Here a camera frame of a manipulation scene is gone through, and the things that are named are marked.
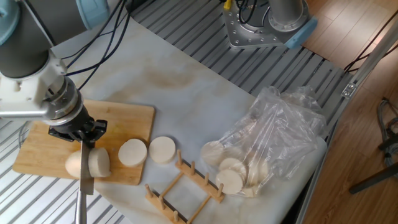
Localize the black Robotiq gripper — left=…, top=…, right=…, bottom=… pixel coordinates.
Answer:
left=48, top=107, right=108, bottom=149

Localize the clear plastic bag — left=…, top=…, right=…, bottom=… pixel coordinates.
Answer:
left=200, top=85, right=329, bottom=198

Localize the wooden peg rack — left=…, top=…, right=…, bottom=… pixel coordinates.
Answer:
left=145, top=150, right=225, bottom=224

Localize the steel cleaver knife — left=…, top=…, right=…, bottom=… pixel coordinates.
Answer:
left=74, top=141, right=95, bottom=224

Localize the silver corner bracket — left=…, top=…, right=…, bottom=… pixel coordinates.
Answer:
left=341, top=82, right=357, bottom=99

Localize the black metal stand leg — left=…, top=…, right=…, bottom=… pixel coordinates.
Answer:
left=348, top=133, right=398, bottom=195

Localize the black floor cable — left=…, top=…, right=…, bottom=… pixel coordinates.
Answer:
left=343, top=9, right=398, bottom=74

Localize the aluminium frame beam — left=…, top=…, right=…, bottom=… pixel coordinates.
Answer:
left=294, top=18, right=398, bottom=224

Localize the bamboo cutting board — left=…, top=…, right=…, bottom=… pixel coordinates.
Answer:
left=12, top=98, right=155, bottom=186

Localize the grey cable bundle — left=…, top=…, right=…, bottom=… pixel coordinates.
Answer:
left=376, top=98, right=398, bottom=169

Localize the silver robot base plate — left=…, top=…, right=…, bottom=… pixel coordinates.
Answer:
left=222, top=0, right=312, bottom=50

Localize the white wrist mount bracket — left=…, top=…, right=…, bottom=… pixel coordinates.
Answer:
left=0, top=51, right=68, bottom=121

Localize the white radish slice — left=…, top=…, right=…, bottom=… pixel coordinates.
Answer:
left=218, top=157, right=248, bottom=181
left=118, top=138, right=148, bottom=168
left=148, top=136, right=177, bottom=165
left=215, top=169, right=245, bottom=195
left=241, top=185, right=261, bottom=198
left=201, top=141, right=226, bottom=167
left=88, top=147, right=112, bottom=179
left=248, top=160, right=270, bottom=187

